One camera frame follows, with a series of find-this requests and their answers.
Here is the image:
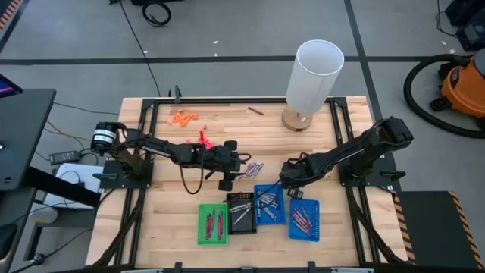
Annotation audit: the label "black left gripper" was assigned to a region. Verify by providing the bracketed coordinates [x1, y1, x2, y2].
[202, 140, 252, 191]

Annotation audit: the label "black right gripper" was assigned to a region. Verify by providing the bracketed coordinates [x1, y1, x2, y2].
[261, 158, 305, 200]

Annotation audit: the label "blue plastic basket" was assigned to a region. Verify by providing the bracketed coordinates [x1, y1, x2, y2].
[252, 184, 287, 227]
[287, 197, 321, 243]

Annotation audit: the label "black plastic basket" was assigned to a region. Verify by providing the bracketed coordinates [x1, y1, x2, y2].
[226, 191, 258, 235]

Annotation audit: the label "pink small pieces pile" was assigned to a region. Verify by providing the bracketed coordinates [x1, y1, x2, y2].
[185, 124, 215, 151]

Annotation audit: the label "orange small pieces pile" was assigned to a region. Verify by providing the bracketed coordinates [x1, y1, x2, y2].
[167, 108, 200, 128]

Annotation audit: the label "green plastic basket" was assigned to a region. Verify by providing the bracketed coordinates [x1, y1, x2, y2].
[196, 202, 230, 246]

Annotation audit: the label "white box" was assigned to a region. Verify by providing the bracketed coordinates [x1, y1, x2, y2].
[42, 162, 104, 210]

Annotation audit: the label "orange shop vacuum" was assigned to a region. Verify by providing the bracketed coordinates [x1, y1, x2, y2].
[402, 53, 485, 139]
[430, 48, 485, 119]

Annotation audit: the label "black platform hazard stripes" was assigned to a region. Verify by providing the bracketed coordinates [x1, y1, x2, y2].
[393, 190, 485, 271]

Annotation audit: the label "black power adapter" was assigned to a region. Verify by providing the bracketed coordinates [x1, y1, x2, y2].
[48, 149, 81, 165]

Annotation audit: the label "black side desk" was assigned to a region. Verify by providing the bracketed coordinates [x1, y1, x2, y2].
[0, 88, 102, 273]

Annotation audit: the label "computer monitor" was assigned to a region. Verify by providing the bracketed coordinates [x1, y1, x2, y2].
[0, 74, 23, 99]

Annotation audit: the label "black equipment case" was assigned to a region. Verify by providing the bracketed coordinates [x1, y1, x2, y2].
[443, 0, 485, 52]

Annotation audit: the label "black metal table frame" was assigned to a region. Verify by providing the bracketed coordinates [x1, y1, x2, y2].
[85, 85, 412, 273]

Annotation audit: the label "black floor cable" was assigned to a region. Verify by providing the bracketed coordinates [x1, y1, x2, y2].
[118, 0, 163, 98]

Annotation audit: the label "coiled black cable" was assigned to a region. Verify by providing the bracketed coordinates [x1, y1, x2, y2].
[141, 0, 172, 28]

